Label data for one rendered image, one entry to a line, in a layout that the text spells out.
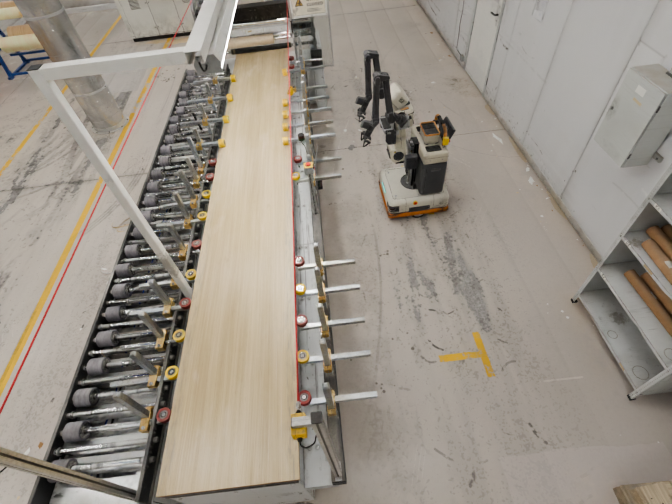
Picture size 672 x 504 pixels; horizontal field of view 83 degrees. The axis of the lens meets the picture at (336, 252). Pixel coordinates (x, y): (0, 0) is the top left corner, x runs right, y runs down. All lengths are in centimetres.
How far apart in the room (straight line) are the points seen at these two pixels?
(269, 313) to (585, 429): 242
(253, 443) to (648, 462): 266
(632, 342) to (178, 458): 333
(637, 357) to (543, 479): 121
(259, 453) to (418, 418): 138
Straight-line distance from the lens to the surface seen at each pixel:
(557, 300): 398
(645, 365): 378
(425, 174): 396
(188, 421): 245
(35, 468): 196
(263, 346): 247
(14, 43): 1013
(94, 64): 193
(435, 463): 313
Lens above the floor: 305
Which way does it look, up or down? 50 degrees down
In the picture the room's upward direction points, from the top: 7 degrees counter-clockwise
